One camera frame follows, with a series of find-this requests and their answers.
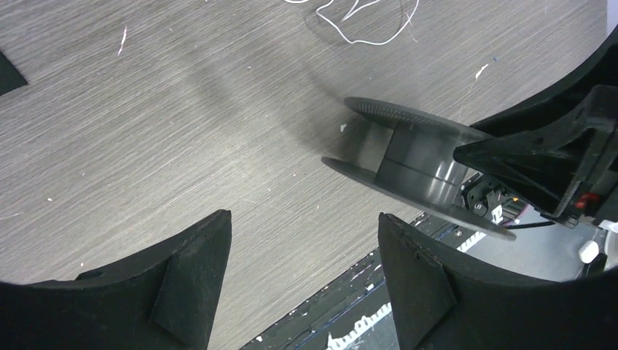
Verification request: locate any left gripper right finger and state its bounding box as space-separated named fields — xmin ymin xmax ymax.
xmin=378 ymin=213 xmax=617 ymax=349

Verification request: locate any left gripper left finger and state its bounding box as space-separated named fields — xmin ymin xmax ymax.
xmin=1 ymin=210 xmax=232 ymax=349

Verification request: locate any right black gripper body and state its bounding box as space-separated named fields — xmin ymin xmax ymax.
xmin=470 ymin=31 xmax=617 ymax=225

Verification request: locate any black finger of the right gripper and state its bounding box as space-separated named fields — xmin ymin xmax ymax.
xmin=453 ymin=85 xmax=617 ymax=218

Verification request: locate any grey plastic cable spool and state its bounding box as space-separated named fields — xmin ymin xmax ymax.
xmin=322 ymin=97 xmax=516 ymax=241

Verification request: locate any white cable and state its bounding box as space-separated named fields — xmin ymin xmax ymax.
xmin=282 ymin=0 xmax=421 ymax=47

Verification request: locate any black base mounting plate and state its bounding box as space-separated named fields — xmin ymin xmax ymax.
xmin=238 ymin=212 xmax=484 ymax=350

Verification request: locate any black cloth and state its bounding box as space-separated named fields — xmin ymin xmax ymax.
xmin=0 ymin=52 xmax=28 ymax=95

